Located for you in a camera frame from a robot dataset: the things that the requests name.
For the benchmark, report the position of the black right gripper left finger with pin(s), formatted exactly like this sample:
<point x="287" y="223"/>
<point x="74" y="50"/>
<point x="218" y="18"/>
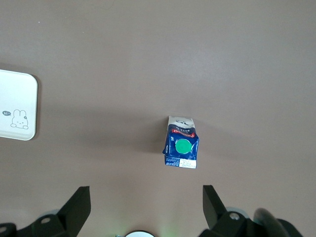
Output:
<point x="74" y="212"/>

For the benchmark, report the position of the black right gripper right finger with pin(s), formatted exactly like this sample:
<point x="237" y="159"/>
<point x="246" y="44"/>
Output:
<point x="217" y="217"/>

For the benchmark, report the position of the cream rabbit print tray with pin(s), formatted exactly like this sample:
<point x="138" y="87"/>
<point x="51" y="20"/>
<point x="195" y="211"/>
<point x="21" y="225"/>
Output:
<point x="14" y="98"/>

